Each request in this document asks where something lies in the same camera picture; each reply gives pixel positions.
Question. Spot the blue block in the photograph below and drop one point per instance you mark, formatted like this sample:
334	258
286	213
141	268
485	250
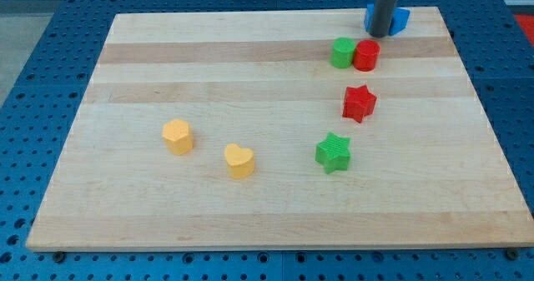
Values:
398	23

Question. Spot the green cylinder block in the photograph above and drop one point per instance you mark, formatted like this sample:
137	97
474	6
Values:
342	52

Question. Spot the yellow hexagon block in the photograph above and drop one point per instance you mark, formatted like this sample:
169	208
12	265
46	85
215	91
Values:
178	137

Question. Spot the yellow heart block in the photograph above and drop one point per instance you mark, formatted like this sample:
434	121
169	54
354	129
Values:
240	161

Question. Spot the wooden board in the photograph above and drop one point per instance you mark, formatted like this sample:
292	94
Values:
426	170

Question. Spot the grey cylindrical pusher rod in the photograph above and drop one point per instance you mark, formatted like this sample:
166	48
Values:
381	18

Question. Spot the red cylinder block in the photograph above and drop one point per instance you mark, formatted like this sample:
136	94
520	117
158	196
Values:
366	55

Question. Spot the red star block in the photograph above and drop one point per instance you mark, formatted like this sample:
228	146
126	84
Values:
358	103

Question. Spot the green star block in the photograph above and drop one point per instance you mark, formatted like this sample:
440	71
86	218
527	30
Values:
333	153

